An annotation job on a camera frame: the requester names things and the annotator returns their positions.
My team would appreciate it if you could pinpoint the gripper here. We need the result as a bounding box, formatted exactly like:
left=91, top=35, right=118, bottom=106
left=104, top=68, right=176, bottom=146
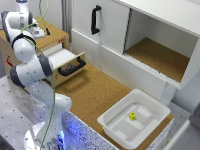
left=30, top=26, right=47, bottom=39

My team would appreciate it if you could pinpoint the wooden drawer box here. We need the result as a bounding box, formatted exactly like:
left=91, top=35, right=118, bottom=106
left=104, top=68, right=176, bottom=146
left=0, top=17, right=71, bottom=88

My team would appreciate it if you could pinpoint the wooden drawer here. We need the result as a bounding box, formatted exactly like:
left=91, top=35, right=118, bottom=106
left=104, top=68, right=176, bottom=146
left=44, top=44, right=88, bottom=89

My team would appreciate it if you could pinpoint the white sliding door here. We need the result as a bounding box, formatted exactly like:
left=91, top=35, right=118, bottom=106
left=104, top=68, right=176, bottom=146
left=72, top=0, right=131, bottom=56

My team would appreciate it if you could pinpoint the white cabinet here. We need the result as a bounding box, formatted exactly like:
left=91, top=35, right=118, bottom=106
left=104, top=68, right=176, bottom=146
left=70, top=0, right=200, bottom=108

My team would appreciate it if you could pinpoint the yellow block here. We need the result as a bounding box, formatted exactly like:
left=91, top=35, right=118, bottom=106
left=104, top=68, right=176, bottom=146
left=128, top=112, right=137, bottom=121

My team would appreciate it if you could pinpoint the white plastic box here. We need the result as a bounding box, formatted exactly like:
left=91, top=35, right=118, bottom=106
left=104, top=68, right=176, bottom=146
left=96, top=88, right=172, bottom=150

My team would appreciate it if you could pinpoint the black drawer handle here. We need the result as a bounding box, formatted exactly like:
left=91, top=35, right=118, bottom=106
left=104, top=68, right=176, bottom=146
left=57, top=55, right=87, bottom=78

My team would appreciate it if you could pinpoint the black door handle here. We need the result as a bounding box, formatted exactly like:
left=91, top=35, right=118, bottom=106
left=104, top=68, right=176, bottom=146
left=90, top=4, right=103, bottom=36

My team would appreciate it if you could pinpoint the green cable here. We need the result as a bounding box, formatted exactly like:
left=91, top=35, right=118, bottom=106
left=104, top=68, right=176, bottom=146
left=19, top=0, right=57, bottom=150

